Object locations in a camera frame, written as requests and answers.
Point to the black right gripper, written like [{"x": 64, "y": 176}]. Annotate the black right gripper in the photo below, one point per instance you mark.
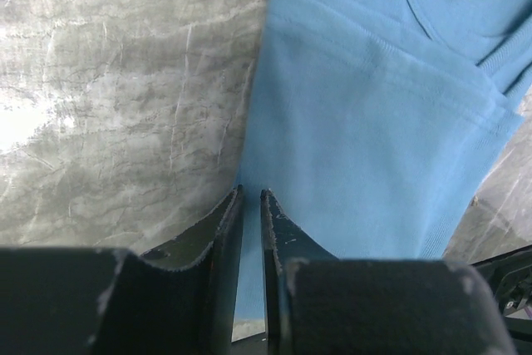
[{"x": 501, "y": 288}]

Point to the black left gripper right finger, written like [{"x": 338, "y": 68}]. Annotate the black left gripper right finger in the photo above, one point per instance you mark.
[{"x": 317, "y": 303}]

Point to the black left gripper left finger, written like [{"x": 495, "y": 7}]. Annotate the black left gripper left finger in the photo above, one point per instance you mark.
[{"x": 177, "y": 298}]

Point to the blue tank top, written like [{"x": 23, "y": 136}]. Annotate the blue tank top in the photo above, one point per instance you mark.
[{"x": 375, "y": 121}]

